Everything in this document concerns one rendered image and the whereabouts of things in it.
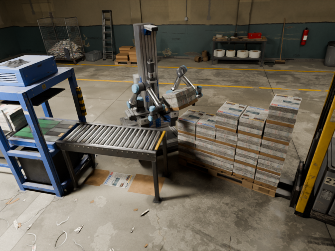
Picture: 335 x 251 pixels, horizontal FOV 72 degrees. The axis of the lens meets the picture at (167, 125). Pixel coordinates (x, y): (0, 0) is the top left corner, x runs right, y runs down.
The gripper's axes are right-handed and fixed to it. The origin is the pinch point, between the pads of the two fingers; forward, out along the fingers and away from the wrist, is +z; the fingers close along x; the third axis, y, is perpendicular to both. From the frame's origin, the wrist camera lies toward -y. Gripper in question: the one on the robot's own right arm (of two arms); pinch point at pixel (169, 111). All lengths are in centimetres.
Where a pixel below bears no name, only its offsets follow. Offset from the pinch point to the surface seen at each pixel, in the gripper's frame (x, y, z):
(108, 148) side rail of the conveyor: 15, -13, -94
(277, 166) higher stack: -113, -92, 48
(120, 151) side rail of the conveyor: 4, -20, -86
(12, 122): 134, 47, -164
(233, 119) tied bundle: -76, -25, 32
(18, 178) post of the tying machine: 131, -27, -186
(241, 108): -74, -19, 55
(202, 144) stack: -23, -59, 21
